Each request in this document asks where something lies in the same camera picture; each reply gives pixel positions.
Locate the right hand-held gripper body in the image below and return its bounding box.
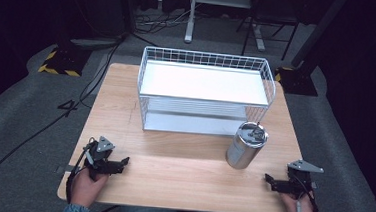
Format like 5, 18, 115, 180
284, 158, 325, 201

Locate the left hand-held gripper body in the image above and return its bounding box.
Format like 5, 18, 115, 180
83, 134, 117, 183

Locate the stainless steel tumbler with lid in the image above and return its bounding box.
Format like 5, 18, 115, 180
224, 119, 271, 173

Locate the white wire two-tier shelf rack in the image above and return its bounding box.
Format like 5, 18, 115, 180
133, 46, 280, 140

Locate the person's left hand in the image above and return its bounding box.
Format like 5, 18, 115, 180
69, 167, 110, 211

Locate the black stand base striped edge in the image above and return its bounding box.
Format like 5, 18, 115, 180
37, 43, 93, 79
273, 65, 321, 97

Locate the black slanted stand pole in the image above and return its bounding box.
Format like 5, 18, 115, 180
290, 0, 349, 73

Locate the black chair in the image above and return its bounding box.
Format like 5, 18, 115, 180
233, 0, 302, 62

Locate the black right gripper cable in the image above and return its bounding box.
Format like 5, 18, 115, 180
292, 175, 323, 212

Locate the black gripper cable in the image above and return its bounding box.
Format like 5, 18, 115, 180
64, 136, 98, 206
292, 175, 323, 212

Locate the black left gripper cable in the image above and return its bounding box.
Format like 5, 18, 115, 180
64, 136, 98, 206

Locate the long black floor cable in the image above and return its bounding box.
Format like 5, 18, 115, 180
0, 27, 124, 212

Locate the bundle of floor cables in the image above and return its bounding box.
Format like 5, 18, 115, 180
133, 5, 191, 38

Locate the white desk frame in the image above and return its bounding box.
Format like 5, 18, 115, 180
183, 0, 272, 52

